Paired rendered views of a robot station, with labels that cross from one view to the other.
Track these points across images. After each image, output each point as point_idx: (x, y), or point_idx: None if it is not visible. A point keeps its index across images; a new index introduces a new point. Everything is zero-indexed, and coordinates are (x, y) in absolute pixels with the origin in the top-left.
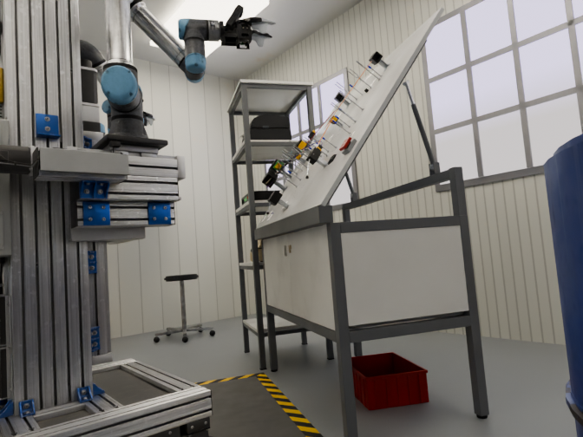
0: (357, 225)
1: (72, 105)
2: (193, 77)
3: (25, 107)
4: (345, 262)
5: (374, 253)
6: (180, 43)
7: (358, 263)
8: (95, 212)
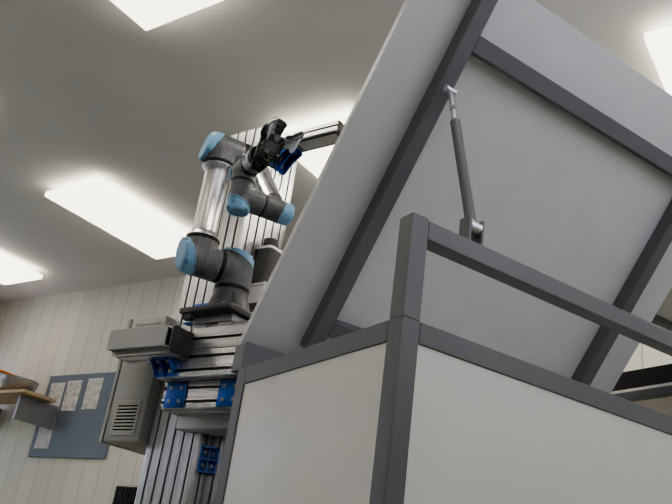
0: (259, 368)
1: None
2: (269, 219)
3: (189, 301)
4: (237, 432)
5: (266, 415)
6: (265, 187)
7: (248, 433)
8: (174, 394)
